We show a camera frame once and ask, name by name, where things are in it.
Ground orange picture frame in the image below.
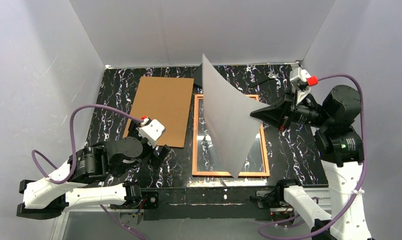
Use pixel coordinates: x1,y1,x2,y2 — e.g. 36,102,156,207
191,94,271,178

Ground printed photo of window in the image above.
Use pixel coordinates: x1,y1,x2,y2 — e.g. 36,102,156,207
202,55,267,178

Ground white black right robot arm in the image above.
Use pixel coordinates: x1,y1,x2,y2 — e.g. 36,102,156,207
250,85,372,240

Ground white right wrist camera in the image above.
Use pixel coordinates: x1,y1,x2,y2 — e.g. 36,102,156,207
289,67,319,105

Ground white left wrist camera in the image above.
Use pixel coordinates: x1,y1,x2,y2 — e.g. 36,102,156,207
138,116,166,148

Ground black square block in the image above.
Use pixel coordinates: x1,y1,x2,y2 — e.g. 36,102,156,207
193,64,203,89

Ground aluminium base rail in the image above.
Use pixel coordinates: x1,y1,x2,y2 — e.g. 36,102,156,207
50,187,334,240

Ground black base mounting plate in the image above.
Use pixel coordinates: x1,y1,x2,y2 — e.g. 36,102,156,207
141,186,275,221

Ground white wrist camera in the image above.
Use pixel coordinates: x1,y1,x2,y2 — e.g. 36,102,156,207
138,116,166,148
289,67,319,105

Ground clear acrylic sheet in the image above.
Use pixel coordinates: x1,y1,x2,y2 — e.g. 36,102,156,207
195,97,266,173

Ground brown cardboard backing board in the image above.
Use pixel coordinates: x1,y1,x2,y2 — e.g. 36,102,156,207
129,76,194,148

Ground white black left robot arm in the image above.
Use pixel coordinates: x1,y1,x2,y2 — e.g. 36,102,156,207
16,136,171,220

